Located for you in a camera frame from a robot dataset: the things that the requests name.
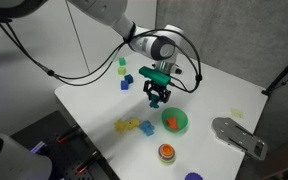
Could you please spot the grey metal mounting plate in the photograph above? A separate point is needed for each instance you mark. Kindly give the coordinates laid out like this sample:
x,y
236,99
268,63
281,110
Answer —
x,y
237,136

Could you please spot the red and black clamp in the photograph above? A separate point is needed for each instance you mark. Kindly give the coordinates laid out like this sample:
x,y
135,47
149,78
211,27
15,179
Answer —
x,y
88,163
67,134

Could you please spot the yellow splat-shaped toy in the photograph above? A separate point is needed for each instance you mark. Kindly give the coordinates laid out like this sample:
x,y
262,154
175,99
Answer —
x,y
120,125

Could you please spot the green cube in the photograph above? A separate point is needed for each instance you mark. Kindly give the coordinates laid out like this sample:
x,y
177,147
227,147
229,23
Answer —
x,y
122,61

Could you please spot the green wrist camera box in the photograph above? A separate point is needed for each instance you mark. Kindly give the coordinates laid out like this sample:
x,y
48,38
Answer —
x,y
154,75

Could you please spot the purple spiky ball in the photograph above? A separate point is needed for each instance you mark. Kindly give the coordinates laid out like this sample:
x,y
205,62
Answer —
x,y
193,176

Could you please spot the white rounded machine housing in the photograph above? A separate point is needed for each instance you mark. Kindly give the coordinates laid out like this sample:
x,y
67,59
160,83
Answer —
x,y
10,160

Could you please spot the black tripod pole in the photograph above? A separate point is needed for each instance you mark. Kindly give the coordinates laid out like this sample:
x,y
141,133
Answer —
x,y
284,75

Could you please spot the blue elephant toy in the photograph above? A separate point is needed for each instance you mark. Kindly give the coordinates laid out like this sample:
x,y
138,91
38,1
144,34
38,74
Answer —
x,y
147,127

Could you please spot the pale yellow flat pad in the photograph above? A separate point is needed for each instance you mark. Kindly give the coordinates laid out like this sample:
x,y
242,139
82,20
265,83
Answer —
x,y
237,113

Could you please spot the yellow-green cube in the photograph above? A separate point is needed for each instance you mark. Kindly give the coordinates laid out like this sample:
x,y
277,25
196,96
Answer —
x,y
122,70

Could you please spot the green bowl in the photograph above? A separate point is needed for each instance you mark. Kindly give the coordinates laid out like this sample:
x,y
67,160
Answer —
x,y
180,116

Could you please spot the black perforated base board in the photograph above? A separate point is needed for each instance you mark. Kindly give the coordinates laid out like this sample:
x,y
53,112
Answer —
x,y
50,133

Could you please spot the yellow bear toy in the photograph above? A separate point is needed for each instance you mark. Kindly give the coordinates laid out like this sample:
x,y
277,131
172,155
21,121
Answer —
x,y
133,123

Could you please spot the green toy figure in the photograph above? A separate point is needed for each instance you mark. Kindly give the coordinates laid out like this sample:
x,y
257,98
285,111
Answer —
x,y
154,101

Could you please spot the orange toy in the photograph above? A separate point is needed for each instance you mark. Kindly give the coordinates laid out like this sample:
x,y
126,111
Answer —
x,y
172,123

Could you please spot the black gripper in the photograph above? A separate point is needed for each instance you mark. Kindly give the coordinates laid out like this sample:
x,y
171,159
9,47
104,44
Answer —
x,y
157,87

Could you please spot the rainbow stacking cups toy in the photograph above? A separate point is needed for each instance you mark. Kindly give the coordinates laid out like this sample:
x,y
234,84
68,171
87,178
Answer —
x,y
166,153

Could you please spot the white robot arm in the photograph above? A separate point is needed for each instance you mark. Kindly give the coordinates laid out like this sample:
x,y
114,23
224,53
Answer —
x,y
150,46

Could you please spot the blue cube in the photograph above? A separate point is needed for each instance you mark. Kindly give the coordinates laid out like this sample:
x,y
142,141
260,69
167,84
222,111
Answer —
x,y
124,85
129,78

